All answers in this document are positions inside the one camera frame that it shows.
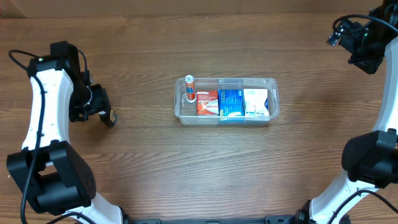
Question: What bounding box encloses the dark syrup bottle white cap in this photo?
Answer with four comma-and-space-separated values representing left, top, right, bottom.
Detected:
99, 109, 117, 127

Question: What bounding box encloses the orange vitamin tube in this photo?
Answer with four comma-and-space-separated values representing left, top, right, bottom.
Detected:
185, 75, 197, 103

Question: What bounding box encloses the clear plastic container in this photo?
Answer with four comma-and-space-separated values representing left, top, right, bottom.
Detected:
174, 75, 280, 125

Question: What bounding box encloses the red medicine box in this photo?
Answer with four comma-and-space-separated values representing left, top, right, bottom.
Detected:
197, 90, 219, 116

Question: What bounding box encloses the white medicine box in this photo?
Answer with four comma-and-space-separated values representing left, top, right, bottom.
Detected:
244, 89, 269, 117

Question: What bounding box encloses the blue medicine box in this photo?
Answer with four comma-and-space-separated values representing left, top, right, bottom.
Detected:
218, 90, 244, 117

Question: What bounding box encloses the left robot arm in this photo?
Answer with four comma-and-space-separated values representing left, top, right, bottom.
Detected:
6, 41, 129, 223

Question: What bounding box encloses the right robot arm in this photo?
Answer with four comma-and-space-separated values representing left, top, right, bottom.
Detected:
264, 0, 397, 223

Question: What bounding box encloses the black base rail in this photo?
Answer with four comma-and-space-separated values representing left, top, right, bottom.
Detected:
126, 215, 294, 224

